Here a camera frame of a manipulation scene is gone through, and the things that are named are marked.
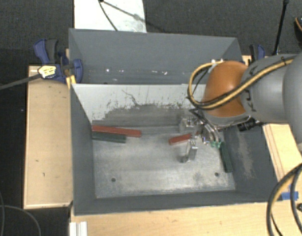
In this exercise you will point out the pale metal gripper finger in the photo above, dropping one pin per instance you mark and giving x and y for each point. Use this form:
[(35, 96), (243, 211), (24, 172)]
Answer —
[(186, 125), (192, 151)]

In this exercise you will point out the red-brown flat block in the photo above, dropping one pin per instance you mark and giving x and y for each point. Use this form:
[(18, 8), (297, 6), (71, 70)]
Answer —
[(179, 139), (116, 130)]

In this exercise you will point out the dark green flat block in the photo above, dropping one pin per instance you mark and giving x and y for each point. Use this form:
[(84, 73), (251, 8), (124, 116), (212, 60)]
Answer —
[(227, 157), (109, 137)]

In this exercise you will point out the grey metal bin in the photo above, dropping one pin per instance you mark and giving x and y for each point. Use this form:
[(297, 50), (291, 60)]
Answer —
[(151, 166)]

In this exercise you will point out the pale wood board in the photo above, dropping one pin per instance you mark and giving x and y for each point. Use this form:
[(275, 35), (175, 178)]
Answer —
[(49, 136)]

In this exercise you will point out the black cylinder on white bracket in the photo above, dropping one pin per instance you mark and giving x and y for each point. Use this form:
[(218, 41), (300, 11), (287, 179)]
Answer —
[(248, 125)]

